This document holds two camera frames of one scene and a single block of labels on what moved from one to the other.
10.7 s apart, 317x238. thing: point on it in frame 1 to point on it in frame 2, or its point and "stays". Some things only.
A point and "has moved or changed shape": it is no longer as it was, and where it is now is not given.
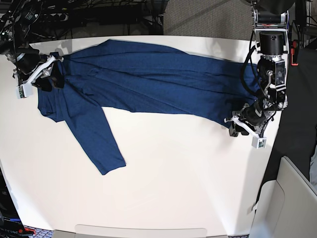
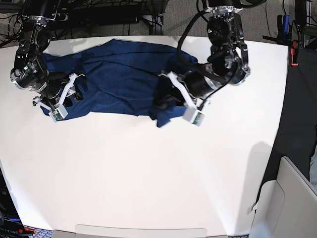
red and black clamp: (294, 53) stays
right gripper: (255, 114) to (198, 84)
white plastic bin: (286, 207) stays
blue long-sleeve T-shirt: (129, 75) has moved or changed shape
